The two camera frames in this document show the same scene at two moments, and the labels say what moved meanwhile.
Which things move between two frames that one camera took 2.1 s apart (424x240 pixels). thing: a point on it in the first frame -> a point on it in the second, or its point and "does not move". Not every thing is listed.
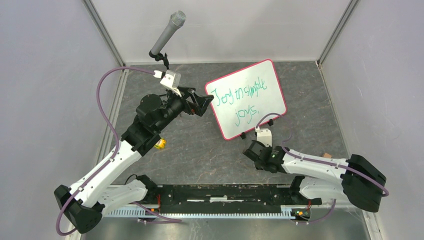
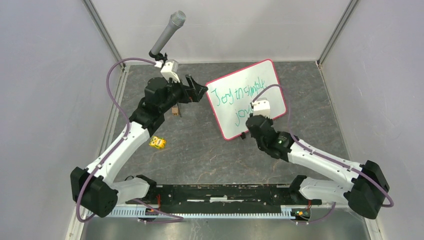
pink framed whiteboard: x=241 y=98 does not move
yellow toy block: x=161 y=144 does not move
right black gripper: x=257 y=165 -> x=267 y=118
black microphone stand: x=160 y=56 does not move
